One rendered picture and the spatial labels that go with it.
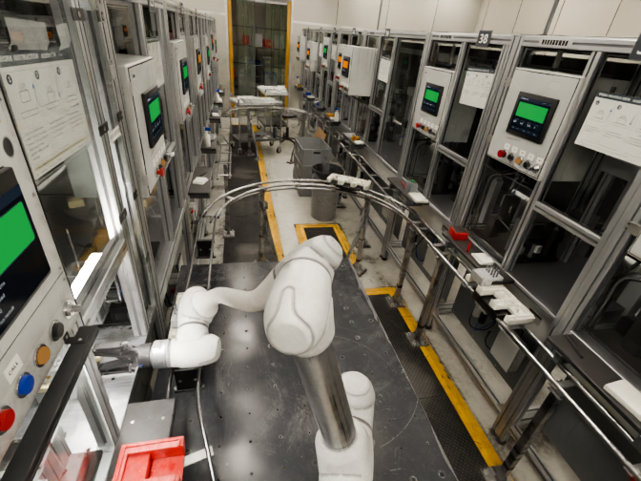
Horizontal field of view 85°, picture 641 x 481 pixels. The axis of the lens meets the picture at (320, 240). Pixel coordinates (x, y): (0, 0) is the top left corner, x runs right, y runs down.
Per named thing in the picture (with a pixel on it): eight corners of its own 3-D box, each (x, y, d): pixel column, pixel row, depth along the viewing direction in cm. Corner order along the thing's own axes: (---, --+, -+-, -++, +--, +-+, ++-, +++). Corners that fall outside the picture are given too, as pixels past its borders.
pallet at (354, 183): (325, 187, 307) (326, 177, 302) (330, 182, 319) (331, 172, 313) (365, 197, 298) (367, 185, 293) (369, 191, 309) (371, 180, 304)
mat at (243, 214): (287, 274, 325) (287, 272, 325) (222, 277, 312) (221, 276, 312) (256, 125, 813) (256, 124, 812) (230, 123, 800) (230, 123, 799)
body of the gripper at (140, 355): (156, 354, 118) (127, 357, 116) (153, 336, 114) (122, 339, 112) (153, 372, 112) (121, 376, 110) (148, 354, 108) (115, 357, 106)
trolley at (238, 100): (238, 156, 605) (237, 97, 556) (228, 147, 646) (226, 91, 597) (284, 153, 646) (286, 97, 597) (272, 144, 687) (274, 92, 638)
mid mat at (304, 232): (363, 272, 338) (363, 271, 338) (308, 275, 326) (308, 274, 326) (338, 223, 422) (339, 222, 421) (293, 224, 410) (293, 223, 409)
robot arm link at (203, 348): (173, 375, 115) (176, 338, 124) (221, 369, 118) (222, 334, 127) (167, 361, 107) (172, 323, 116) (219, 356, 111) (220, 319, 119)
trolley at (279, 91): (290, 138, 737) (293, 89, 688) (263, 138, 718) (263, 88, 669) (280, 128, 804) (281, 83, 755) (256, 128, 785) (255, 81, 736)
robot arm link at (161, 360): (172, 332, 116) (153, 334, 115) (167, 354, 108) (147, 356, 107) (175, 351, 121) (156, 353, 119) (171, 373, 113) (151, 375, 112)
